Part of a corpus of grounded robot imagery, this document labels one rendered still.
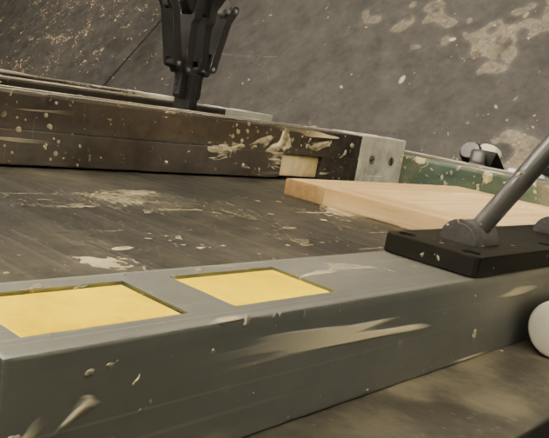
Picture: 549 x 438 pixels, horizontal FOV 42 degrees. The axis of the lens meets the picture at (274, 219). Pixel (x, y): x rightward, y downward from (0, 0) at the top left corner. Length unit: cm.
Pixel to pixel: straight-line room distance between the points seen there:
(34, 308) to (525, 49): 242
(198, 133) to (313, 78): 202
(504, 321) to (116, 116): 50
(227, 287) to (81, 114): 52
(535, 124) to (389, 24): 80
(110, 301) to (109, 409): 3
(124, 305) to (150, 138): 60
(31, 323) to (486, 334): 23
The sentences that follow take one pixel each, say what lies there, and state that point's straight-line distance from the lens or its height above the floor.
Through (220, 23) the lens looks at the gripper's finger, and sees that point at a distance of 102.
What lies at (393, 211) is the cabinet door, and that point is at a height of 123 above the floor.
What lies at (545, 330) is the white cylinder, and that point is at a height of 145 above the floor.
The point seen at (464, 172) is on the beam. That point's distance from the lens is 115.
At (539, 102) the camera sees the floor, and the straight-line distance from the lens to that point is 239.
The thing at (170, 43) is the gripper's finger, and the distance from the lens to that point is 96.
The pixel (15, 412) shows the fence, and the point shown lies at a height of 169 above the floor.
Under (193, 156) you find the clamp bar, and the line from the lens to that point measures 84.
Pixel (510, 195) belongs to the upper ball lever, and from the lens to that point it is 36.
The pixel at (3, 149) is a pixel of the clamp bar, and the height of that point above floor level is 147.
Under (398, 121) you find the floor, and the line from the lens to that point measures 252.
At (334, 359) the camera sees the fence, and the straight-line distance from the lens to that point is 25.
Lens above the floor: 180
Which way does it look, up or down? 46 degrees down
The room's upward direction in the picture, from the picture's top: 42 degrees counter-clockwise
